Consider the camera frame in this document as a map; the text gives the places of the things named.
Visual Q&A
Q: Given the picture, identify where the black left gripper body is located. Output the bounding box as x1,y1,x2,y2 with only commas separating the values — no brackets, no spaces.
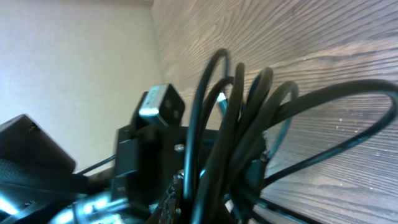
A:
111,92,188,208

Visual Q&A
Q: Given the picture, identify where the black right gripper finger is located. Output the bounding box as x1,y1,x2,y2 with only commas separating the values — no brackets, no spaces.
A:
149,174,183,224

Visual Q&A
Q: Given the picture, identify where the black cable bundle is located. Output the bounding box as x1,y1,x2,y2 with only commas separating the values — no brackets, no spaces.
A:
182,48,398,224

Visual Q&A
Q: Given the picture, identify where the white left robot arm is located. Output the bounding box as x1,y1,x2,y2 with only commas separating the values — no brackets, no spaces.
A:
1,113,187,223

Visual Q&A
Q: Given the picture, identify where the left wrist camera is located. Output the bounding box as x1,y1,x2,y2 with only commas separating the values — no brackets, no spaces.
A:
139,83,185,126

